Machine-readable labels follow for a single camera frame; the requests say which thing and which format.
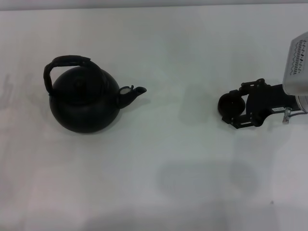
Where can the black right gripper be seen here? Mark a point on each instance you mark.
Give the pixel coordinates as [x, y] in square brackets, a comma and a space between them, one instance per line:
[264, 101]

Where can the small dark brown teacup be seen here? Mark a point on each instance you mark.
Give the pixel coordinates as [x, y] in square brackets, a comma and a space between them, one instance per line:
[229, 106]

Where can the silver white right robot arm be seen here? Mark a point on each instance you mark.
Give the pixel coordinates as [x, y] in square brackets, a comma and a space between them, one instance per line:
[297, 79]

